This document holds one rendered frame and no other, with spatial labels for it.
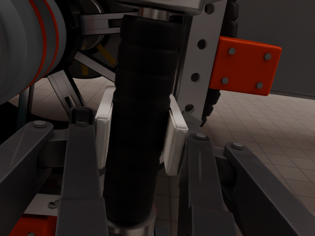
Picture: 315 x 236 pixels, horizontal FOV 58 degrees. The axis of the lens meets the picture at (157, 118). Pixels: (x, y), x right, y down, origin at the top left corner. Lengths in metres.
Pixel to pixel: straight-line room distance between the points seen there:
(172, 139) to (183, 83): 0.24
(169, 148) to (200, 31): 0.25
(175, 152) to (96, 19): 0.36
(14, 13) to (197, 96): 0.24
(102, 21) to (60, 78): 0.12
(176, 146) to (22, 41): 0.18
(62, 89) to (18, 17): 0.24
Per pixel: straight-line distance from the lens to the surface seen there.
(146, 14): 0.16
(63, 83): 0.51
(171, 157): 0.16
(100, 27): 0.49
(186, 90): 0.40
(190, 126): 0.18
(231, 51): 0.40
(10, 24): 0.27
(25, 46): 0.29
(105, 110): 0.16
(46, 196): 0.48
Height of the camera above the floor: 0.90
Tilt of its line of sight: 19 degrees down
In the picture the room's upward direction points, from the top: 9 degrees clockwise
